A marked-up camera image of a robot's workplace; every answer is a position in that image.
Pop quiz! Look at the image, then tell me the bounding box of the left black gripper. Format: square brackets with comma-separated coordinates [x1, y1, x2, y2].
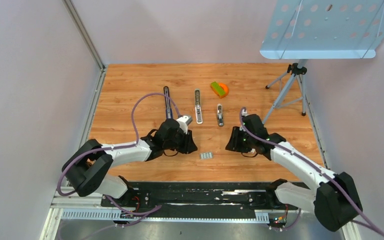
[163, 127, 198, 154]

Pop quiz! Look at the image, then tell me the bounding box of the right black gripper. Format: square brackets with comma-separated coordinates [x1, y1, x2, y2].
[225, 126, 256, 153]

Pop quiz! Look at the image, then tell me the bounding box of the beige grey stapler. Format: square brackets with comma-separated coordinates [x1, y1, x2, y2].
[194, 88, 203, 124]

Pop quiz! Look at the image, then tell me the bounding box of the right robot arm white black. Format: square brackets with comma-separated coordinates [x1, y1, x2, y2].
[225, 110, 363, 232]

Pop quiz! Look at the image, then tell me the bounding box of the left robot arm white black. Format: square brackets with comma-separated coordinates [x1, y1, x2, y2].
[61, 115, 198, 207]

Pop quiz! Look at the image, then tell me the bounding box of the small silver stapler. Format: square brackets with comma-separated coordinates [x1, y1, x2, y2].
[216, 103, 224, 127]

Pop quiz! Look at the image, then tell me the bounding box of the grey staple block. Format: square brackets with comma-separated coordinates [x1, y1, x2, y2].
[199, 152, 214, 160]

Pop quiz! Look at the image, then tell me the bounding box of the green orange tape dispenser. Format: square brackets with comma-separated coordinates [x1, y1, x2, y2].
[210, 81, 229, 99]

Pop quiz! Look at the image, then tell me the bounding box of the grey tripod stand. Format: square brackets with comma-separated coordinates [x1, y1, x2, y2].
[262, 59, 308, 124]

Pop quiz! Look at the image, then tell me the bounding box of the light blue perforated tray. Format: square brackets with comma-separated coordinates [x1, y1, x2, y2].
[260, 0, 384, 60]

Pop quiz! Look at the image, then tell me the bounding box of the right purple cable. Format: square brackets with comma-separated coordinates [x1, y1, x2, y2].
[238, 106, 384, 238]

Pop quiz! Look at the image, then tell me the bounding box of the purple cable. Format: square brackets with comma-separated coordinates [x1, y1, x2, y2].
[238, 106, 384, 238]
[56, 92, 183, 228]

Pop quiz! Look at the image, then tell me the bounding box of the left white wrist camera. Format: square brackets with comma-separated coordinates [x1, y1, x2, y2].
[176, 115, 193, 134]

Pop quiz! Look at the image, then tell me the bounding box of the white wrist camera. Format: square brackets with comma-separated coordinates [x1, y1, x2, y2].
[240, 107, 249, 117]
[176, 115, 193, 134]

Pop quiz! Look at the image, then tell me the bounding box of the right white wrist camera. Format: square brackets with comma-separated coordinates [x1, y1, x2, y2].
[240, 107, 249, 117]

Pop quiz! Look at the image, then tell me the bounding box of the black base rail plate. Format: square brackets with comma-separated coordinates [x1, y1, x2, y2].
[101, 181, 297, 219]

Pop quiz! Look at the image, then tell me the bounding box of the white slotted cable duct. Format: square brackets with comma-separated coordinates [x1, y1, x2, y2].
[60, 208, 270, 224]

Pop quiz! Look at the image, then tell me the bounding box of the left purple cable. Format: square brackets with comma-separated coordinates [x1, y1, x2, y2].
[56, 92, 183, 228]

